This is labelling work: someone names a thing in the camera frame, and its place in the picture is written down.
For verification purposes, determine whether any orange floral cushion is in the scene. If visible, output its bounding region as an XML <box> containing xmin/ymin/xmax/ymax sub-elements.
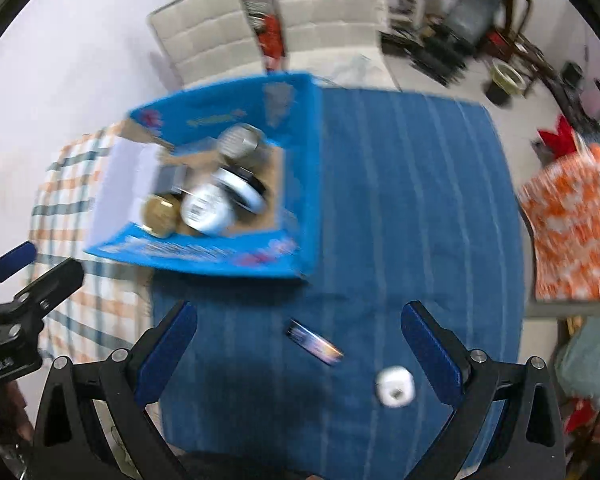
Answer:
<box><xmin>517</xmin><ymin>142</ymin><xmax>600</xmax><ymax>304</ymax></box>

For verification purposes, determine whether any white round jar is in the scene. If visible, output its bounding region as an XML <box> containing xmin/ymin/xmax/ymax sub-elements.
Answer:
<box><xmin>180</xmin><ymin>183</ymin><xmax>237</xmax><ymax>236</ymax></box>

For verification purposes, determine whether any brown exercise frame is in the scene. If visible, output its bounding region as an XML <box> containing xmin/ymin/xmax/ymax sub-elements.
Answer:
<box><xmin>480</xmin><ymin>0</ymin><xmax>547</xmax><ymax>77</ymax></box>

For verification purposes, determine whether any black weight bench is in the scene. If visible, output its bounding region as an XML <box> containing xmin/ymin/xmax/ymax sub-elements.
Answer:
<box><xmin>380</xmin><ymin>0</ymin><xmax>503</xmax><ymax>87</ymax></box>

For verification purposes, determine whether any grey jar with mesh lid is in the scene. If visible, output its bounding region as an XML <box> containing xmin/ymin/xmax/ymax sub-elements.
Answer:
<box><xmin>217</xmin><ymin>124</ymin><xmax>265</xmax><ymax>168</ymax></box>

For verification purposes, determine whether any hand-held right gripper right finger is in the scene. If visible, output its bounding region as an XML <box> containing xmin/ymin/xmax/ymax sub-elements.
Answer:
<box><xmin>402</xmin><ymin>301</ymin><xmax>566</xmax><ymax>480</ymax></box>

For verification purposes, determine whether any white padded chair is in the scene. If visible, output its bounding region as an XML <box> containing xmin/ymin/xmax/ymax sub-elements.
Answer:
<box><xmin>147</xmin><ymin>0</ymin><xmax>269</xmax><ymax>95</ymax></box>
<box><xmin>270</xmin><ymin>0</ymin><xmax>397</xmax><ymax>92</ymax></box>

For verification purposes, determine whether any black exercise machine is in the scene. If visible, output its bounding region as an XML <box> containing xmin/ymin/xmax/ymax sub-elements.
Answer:
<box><xmin>545</xmin><ymin>60</ymin><xmax>600</xmax><ymax>121</ymax></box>

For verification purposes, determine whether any plaid checked blanket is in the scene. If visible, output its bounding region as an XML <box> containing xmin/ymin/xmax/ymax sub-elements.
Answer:
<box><xmin>27</xmin><ymin>127</ymin><xmax>162</xmax><ymax>367</ymax></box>

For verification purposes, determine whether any white and black round compact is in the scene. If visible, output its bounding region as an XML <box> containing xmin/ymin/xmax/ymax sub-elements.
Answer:
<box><xmin>212</xmin><ymin>166</ymin><xmax>270</xmax><ymax>215</ymax></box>

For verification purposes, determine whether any round gold tin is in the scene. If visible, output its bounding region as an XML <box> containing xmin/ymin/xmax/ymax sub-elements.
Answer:
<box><xmin>141</xmin><ymin>195</ymin><xmax>182</xmax><ymax>239</ymax></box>

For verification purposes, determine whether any patterned lighter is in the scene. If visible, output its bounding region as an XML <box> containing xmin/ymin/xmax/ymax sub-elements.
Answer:
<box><xmin>286</xmin><ymin>318</ymin><xmax>345</xmax><ymax>366</ymax></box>

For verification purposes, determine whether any person's left hand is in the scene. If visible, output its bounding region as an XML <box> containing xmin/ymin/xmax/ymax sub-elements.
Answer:
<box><xmin>0</xmin><ymin>382</ymin><xmax>35</xmax><ymax>447</ymax></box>

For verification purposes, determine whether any blue striped cloth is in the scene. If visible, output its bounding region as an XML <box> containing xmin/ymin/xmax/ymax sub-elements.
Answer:
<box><xmin>150</xmin><ymin>87</ymin><xmax>527</xmax><ymax>467</ymax></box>

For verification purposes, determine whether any red cloth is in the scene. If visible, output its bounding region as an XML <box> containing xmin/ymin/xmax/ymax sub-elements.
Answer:
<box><xmin>536</xmin><ymin>115</ymin><xmax>582</xmax><ymax>157</ymax></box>

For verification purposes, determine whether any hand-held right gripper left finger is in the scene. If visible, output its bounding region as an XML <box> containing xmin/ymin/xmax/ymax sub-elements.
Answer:
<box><xmin>30</xmin><ymin>301</ymin><xmax>198</xmax><ymax>480</ymax></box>

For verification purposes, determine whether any silver power adapter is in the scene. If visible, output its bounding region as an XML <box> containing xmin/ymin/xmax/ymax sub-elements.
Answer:
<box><xmin>155</xmin><ymin>166</ymin><xmax>190</xmax><ymax>197</ymax></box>

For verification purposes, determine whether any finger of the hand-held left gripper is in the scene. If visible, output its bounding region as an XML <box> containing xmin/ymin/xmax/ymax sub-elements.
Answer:
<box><xmin>11</xmin><ymin>259</ymin><xmax>85</xmax><ymax>322</ymax></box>
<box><xmin>0</xmin><ymin>241</ymin><xmax>37</xmax><ymax>306</ymax></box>

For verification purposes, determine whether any blue cardboard box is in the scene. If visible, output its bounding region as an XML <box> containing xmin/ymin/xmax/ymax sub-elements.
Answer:
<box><xmin>82</xmin><ymin>72</ymin><xmax>324</xmax><ymax>281</ymax></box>

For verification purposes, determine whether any round waste bin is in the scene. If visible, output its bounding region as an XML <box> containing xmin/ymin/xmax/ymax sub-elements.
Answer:
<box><xmin>484</xmin><ymin>59</ymin><xmax>527</xmax><ymax>107</ymax></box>

